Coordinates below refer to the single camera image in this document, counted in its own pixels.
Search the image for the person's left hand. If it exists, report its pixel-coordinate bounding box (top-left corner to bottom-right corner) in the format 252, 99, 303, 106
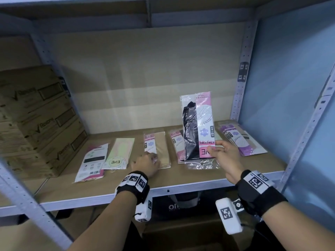
132, 151, 161, 178

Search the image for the person's right hand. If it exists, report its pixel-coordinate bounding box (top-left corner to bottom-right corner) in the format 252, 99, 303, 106
209, 140, 245, 185

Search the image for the black stocking packet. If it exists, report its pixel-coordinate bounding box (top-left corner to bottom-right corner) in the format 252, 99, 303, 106
180, 91, 221, 170

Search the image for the person's right forearm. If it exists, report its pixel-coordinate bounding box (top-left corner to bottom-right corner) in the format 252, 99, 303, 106
261, 201, 335, 251

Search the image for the person's left forearm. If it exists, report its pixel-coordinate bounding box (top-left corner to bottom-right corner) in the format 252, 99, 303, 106
68, 190, 137, 251

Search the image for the beige stocking packet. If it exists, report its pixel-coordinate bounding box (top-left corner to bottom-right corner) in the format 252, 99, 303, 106
143, 131, 171, 170

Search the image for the pink stocking packet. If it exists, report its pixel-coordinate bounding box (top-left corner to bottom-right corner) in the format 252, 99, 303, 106
168, 129, 189, 164

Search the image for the stack of purple stocking packets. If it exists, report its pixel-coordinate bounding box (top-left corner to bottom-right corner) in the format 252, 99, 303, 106
218, 122, 268, 157

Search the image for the black left wristband with markers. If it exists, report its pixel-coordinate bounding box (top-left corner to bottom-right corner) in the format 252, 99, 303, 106
114, 171, 150, 205

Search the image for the black wristband with markers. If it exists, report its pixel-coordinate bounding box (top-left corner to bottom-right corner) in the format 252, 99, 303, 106
114, 171, 150, 205
235, 169, 288, 218

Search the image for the pale green stocking packet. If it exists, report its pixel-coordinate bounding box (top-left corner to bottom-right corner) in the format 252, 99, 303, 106
102, 138, 135, 170

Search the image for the grey metal shelf rack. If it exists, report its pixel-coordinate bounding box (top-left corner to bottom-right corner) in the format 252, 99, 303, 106
0, 0, 335, 251

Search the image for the black bag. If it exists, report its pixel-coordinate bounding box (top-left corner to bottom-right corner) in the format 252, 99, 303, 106
151, 190, 227, 221

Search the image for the black right wristband with markers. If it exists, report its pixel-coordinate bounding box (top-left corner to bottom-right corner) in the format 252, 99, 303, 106
235, 169, 288, 218

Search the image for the white packet with barcode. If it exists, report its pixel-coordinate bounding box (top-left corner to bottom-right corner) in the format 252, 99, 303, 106
73, 143, 109, 183

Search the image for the plain cardboard box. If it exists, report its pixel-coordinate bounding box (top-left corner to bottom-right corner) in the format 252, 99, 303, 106
142, 214, 237, 251

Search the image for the black marker tag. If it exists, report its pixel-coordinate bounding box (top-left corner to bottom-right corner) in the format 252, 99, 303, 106
238, 62, 249, 82

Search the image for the brown cardboard box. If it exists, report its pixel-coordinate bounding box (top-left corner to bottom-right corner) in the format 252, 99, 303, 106
0, 64, 72, 123
0, 108, 80, 152
0, 129, 88, 180

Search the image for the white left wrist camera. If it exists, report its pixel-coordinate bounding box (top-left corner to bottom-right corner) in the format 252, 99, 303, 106
135, 199, 153, 223

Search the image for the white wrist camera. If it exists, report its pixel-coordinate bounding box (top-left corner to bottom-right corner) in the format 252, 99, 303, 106
135, 199, 153, 223
215, 198, 243, 235

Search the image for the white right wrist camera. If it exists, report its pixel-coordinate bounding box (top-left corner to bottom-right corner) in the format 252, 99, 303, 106
215, 198, 243, 235

